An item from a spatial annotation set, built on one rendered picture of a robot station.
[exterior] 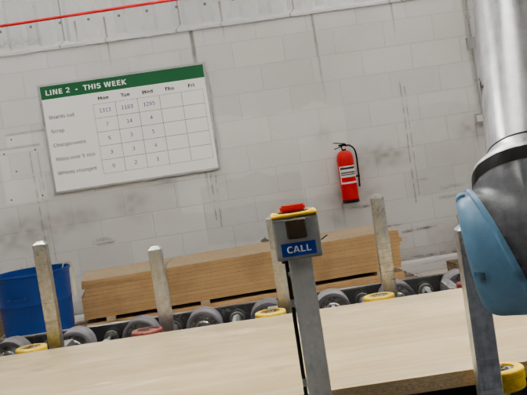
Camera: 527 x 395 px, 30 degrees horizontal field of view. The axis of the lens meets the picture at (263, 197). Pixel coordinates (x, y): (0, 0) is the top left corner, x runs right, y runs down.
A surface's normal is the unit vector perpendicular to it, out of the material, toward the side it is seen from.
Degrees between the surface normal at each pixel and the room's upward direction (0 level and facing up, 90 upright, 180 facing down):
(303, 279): 90
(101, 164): 90
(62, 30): 90
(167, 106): 90
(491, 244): 77
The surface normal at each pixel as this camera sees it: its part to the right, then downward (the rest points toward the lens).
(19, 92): 0.11, 0.04
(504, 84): -0.67, -0.36
